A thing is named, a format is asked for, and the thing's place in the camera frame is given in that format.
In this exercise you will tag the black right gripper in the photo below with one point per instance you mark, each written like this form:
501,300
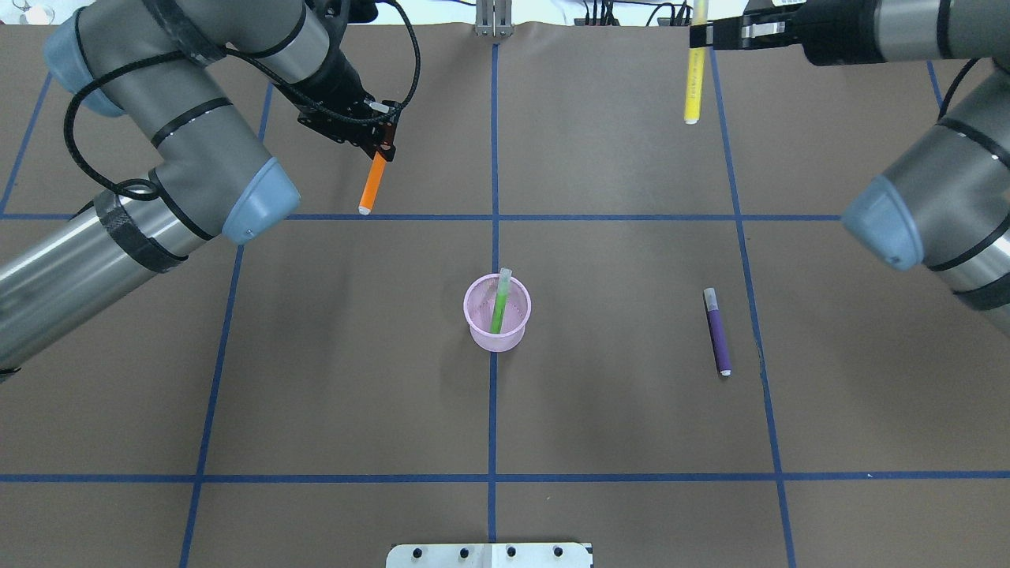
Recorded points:
830,35

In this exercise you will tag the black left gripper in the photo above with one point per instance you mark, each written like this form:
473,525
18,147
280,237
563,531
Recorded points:
335,84

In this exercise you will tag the yellow highlighter pen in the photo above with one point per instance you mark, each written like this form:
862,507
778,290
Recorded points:
695,67

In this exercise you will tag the orange highlighter pen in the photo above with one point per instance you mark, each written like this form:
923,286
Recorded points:
372,185

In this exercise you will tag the green highlighter pen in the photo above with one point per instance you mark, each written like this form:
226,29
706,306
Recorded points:
501,300

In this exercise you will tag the purple marker pen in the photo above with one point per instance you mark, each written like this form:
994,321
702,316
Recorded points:
718,340

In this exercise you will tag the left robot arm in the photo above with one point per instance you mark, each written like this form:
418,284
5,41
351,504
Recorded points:
176,163

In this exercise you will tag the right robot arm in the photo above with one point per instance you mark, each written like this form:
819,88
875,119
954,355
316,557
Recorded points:
944,203

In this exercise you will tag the pink mesh pen holder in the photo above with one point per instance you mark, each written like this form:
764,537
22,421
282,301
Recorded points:
477,307

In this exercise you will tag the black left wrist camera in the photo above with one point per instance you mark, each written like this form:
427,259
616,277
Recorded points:
333,12

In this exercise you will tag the aluminium frame post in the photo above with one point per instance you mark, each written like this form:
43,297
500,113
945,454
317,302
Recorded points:
493,18

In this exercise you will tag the white camera stand pillar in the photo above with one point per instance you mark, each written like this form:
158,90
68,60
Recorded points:
529,554

